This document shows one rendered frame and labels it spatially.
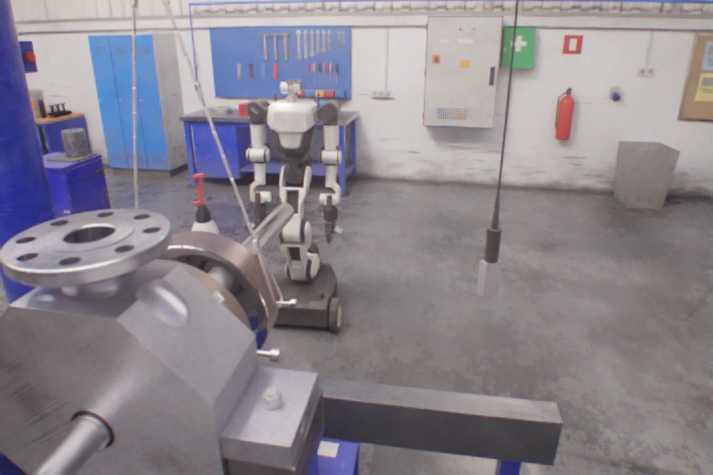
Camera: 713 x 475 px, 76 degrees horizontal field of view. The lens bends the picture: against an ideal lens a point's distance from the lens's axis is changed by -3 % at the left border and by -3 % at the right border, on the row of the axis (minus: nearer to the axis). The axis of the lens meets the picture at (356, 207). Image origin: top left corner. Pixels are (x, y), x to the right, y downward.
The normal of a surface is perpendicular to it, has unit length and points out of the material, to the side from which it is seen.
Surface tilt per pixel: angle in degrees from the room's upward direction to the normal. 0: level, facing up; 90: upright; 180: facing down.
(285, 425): 0
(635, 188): 93
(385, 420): 90
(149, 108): 90
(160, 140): 90
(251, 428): 0
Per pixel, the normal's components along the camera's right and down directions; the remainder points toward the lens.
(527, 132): -0.19, 0.33
